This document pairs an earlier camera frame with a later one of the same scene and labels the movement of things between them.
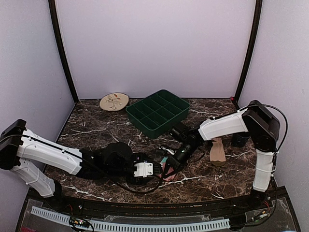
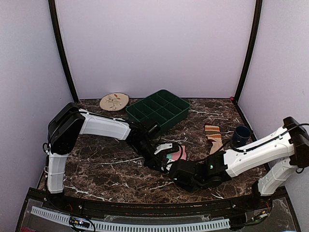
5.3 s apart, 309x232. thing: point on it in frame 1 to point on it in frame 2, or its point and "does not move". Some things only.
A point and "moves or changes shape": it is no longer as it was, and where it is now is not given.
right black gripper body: [184, 156] to [198, 184]
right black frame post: [247, 68] does not move
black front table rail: [159, 209] does not move
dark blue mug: [240, 139] does not move
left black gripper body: [139, 156] to [147, 161]
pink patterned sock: [170, 170] moves or changes shape
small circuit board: [79, 222] does not move
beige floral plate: [114, 101] does not move
